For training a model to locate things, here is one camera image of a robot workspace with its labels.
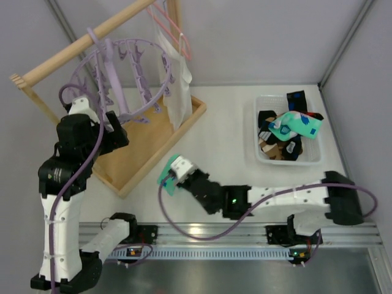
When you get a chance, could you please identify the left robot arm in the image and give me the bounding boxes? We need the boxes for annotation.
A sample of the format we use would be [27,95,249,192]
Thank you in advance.
[31,111,137,293]

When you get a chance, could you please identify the purple round clip hanger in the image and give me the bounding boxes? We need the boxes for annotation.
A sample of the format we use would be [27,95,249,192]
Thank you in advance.
[59,28,174,124]

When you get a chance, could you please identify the wooden rack with tray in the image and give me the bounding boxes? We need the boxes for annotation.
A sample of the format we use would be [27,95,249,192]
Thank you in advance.
[10,1,206,199]

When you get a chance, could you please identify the black white striped sock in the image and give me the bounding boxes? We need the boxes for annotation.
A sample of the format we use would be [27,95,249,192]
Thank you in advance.
[258,110,276,141]

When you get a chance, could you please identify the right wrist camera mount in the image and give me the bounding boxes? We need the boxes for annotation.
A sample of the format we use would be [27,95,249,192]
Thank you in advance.
[170,156,197,183]

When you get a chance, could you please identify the aluminium mounting rail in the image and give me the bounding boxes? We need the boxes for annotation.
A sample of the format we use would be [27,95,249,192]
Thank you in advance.
[78,222,383,262]

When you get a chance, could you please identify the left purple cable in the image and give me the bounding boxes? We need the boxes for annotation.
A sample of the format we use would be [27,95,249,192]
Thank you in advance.
[48,85,154,294]

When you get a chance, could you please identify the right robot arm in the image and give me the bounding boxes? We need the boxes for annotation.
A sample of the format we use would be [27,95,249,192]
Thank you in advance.
[178,170,364,243]

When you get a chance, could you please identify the white cloth on hanger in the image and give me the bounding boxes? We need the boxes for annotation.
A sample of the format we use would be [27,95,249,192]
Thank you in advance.
[154,27,192,130]

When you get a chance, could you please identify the black blue sport sock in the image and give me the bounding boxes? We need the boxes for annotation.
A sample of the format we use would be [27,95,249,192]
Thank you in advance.
[281,138,303,161]

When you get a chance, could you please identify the mint green sock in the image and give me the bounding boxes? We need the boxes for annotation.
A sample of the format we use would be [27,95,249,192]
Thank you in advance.
[268,111,323,141]
[157,154,179,196]

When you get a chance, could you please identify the brown argyle sock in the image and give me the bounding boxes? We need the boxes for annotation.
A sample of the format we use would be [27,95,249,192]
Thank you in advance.
[258,133,283,160]

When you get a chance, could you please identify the pink clothes hanger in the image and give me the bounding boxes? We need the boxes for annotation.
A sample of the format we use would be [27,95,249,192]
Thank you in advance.
[146,2,192,61]

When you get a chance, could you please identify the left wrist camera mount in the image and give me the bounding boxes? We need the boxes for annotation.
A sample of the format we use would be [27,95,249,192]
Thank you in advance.
[68,96,99,122]

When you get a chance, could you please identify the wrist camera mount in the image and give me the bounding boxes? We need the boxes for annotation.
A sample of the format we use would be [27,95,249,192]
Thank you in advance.
[170,156,197,183]
[68,96,99,122]

